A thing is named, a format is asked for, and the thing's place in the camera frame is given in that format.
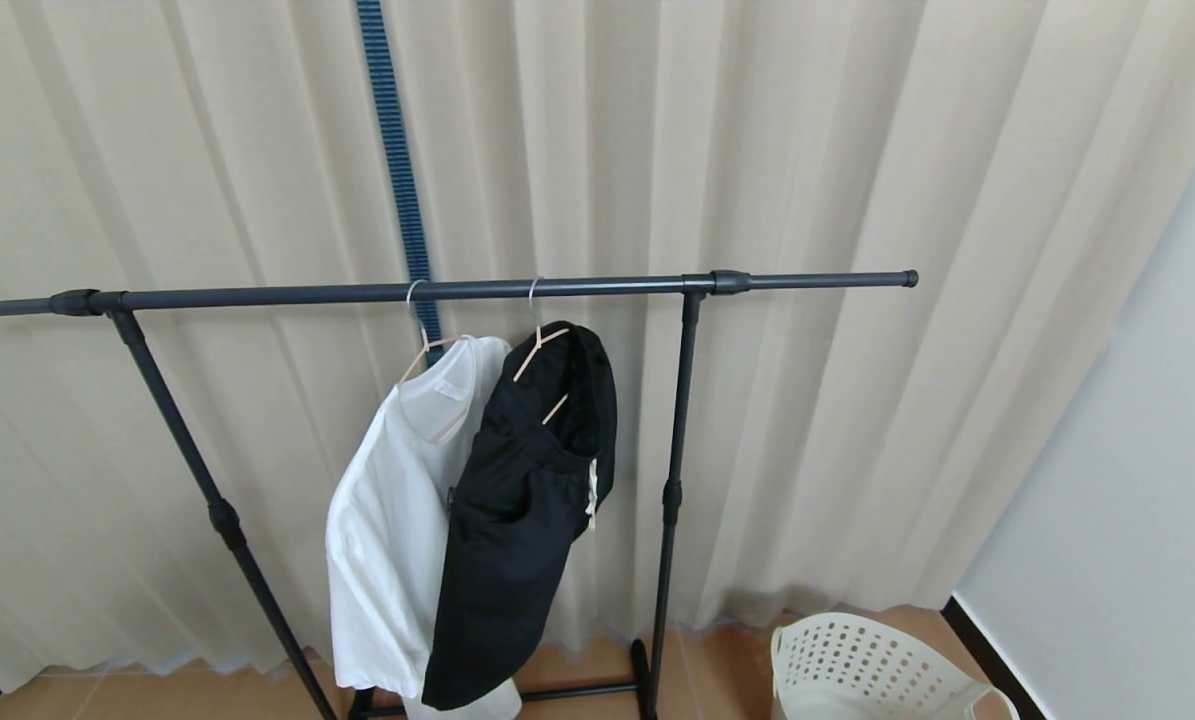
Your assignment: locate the black clothes rack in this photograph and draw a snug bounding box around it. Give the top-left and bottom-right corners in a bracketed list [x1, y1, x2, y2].
[0, 268, 921, 720]

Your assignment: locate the beige curtain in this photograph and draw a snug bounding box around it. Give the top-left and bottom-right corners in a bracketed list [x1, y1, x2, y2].
[0, 0, 428, 691]
[382, 0, 1195, 651]

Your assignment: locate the pink clothes hanger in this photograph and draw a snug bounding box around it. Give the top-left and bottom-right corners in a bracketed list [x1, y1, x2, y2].
[512, 277, 573, 426]
[397, 280, 478, 446]

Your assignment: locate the window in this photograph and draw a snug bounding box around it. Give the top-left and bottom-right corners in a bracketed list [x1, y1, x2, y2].
[354, 0, 445, 346]

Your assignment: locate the white garment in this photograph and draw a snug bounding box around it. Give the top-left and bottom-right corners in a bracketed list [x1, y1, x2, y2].
[324, 335, 523, 720]

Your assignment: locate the black garment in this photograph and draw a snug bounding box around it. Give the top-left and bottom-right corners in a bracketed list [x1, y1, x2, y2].
[422, 320, 620, 713]

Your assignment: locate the white laundry basket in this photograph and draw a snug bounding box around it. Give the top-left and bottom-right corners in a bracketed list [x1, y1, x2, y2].
[769, 612, 1020, 720]

